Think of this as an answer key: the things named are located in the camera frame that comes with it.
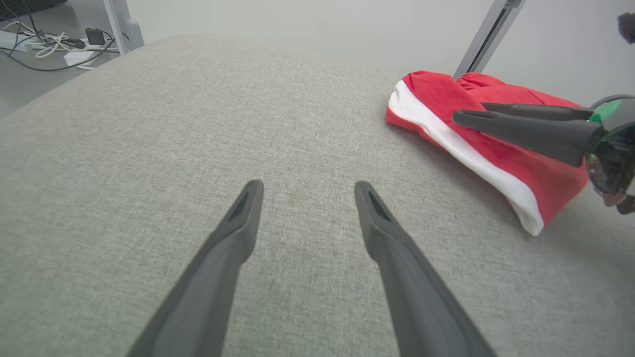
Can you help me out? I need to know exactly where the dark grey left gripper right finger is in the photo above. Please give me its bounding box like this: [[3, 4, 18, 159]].
[[354, 180, 498, 357]]

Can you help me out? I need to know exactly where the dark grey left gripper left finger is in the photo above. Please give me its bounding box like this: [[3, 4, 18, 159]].
[[127, 179, 265, 357]]

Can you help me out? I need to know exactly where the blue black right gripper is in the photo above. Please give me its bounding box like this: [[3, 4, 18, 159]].
[[452, 94, 635, 215]]

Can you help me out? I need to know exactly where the red and white basketball jersey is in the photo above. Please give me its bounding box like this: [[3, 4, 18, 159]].
[[385, 70, 591, 237]]

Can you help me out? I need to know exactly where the grey fabric upholstered bench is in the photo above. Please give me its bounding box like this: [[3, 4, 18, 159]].
[[0, 34, 635, 357]]

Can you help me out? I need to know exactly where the white power strip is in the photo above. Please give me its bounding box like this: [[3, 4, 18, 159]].
[[63, 47, 100, 67], [0, 31, 31, 53]]

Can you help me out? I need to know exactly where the black floor equipment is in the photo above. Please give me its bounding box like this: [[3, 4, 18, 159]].
[[0, 0, 67, 20]]

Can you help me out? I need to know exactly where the grey partition post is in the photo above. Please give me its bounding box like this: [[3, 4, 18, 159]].
[[103, 0, 145, 54], [454, 0, 527, 80]]

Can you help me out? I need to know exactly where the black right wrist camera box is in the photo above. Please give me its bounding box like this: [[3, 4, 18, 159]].
[[618, 11, 635, 44]]

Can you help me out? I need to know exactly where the cables and power strip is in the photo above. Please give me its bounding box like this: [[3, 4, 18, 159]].
[[0, 30, 120, 72]]

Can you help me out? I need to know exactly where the white cable bundle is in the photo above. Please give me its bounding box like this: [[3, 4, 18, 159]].
[[2, 20, 87, 59]]

